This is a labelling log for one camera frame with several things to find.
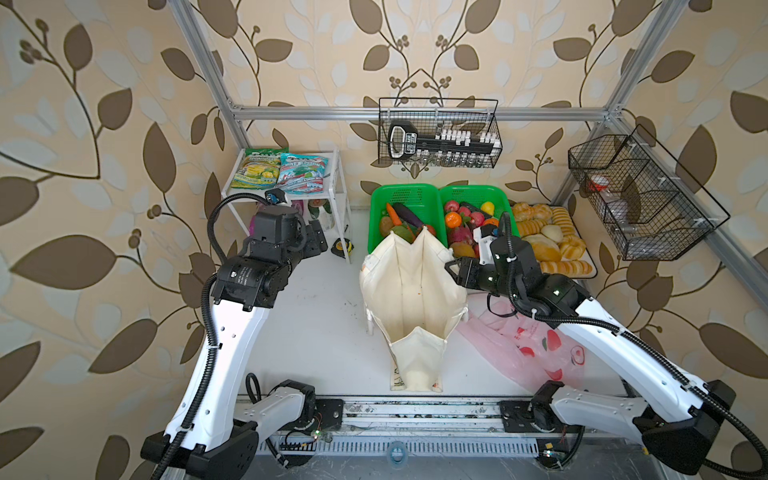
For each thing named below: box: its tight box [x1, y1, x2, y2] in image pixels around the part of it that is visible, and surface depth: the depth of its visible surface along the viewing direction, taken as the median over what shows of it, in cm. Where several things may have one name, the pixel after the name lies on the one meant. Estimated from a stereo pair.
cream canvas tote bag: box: [358, 226, 469, 393], surface depth 79 cm
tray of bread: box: [510, 202, 598, 279], surface depth 107 cm
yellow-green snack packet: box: [231, 148, 289, 190], surface depth 82 cm
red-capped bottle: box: [587, 175, 622, 204], surface depth 84 cm
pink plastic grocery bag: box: [456, 293, 589, 392], surface depth 84 cm
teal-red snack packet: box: [277, 153, 329, 195], surface depth 82 cm
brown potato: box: [380, 216, 393, 237], surface depth 113 cm
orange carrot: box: [386, 203, 403, 226], surface depth 117 cm
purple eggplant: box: [392, 202, 425, 228], surface depth 118 cm
